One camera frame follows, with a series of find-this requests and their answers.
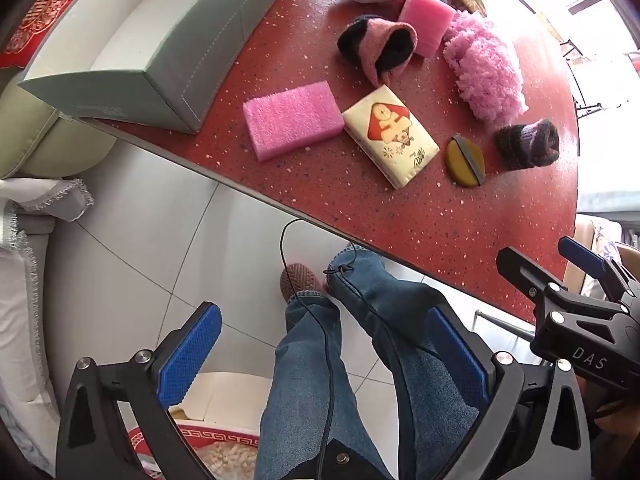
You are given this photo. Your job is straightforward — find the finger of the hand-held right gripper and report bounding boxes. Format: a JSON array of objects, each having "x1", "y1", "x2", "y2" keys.
[
  {"x1": 557, "y1": 236, "x2": 640, "y2": 306},
  {"x1": 496, "y1": 246, "x2": 608, "y2": 331}
]

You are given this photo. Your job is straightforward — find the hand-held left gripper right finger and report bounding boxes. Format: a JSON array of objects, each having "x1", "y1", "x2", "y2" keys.
[{"x1": 427, "y1": 305, "x2": 593, "y2": 480}]

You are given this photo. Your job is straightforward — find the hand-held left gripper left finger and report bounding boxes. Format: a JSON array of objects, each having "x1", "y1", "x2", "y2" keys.
[{"x1": 55, "y1": 301, "x2": 223, "y2": 480}]

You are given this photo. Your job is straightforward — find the yellow round puff grey band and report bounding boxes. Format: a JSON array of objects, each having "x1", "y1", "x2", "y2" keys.
[{"x1": 446, "y1": 133, "x2": 487, "y2": 188}]

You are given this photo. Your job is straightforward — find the dark purple knit sock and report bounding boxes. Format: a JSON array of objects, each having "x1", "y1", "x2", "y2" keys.
[{"x1": 496, "y1": 119, "x2": 561, "y2": 171}]

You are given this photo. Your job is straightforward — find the cream printed tissue pack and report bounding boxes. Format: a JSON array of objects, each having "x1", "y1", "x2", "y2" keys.
[{"x1": 342, "y1": 85, "x2": 441, "y2": 191}]

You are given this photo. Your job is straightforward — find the pink fluffy chenille cloth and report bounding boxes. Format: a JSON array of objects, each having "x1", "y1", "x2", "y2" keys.
[{"x1": 442, "y1": 10, "x2": 528, "y2": 126}]

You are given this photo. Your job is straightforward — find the pink foam sponge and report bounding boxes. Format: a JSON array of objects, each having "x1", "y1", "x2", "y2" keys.
[
  {"x1": 242, "y1": 81, "x2": 345, "y2": 163},
  {"x1": 398, "y1": 0, "x2": 457, "y2": 59}
]

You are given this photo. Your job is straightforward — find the pink knit sock dark cuff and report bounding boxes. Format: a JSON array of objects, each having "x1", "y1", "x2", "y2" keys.
[{"x1": 337, "y1": 14, "x2": 418, "y2": 86}]

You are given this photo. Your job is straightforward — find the tan knit hat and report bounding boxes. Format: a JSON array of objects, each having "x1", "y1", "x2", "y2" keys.
[{"x1": 446, "y1": 0, "x2": 487, "y2": 18}]

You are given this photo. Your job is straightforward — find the grey storage box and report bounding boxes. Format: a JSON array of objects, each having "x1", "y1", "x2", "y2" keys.
[{"x1": 17, "y1": 0, "x2": 307, "y2": 136}]

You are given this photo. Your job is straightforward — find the floral seat cushion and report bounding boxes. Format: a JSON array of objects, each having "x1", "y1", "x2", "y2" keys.
[{"x1": 565, "y1": 212, "x2": 626, "y2": 301}]

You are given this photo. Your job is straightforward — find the brown chair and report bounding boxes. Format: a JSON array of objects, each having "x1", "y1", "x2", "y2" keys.
[{"x1": 612, "y1": 240, "x2": 640, "y2": 281}]

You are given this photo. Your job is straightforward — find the person's legs in jeans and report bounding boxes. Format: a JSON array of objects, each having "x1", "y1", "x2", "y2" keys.
[{"x1": 325, "y1": 245, "x2": 483, "y2": 480}]

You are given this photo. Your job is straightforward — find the white cardboard box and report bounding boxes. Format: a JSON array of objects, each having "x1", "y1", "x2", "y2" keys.
[{"x1": 167, "y1": 371, "x2": 273, "y2": 431}]

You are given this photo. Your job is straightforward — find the red patterned round basin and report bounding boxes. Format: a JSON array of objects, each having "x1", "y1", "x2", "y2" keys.
[{"x1": 127, "y1": 422, "x2": 261, "y2": 480}]

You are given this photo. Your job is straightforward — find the person's left leg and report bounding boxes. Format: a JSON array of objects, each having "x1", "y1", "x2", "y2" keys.
[{"x1": 254, "y1": 290, "x2": 396, "y2": 480}]

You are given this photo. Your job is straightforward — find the pink knit slipper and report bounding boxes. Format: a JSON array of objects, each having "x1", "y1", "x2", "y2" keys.
[{"x1": 280, "y1": 261, "x2": 328, "y2": 305}]

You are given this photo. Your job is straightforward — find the person's dark jacket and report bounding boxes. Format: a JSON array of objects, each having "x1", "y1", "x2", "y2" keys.
[{"x1": 287, "y1": 435, "x2": 396, "y2": 480}]

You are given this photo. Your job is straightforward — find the white fringed blanket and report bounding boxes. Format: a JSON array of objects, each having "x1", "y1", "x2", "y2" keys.
[{"x1": 0, "y1": 177, "x2": 96, "y2": 471}]

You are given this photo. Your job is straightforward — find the green leather sofa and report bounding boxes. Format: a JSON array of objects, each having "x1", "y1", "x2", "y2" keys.
[{"x1": 0, "y1": 85, "x2": 121, "y2": 181}]

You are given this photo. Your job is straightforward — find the red embroidered cushion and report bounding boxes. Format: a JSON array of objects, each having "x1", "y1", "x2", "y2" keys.
[{"x1": 0, "y1": 0, "x2": 87, "y2": 70}]

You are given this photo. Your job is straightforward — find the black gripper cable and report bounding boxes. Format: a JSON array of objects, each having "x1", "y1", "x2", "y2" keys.
[{"x1": 280, "y1": 219, "x2": 361, "y2": 480}]

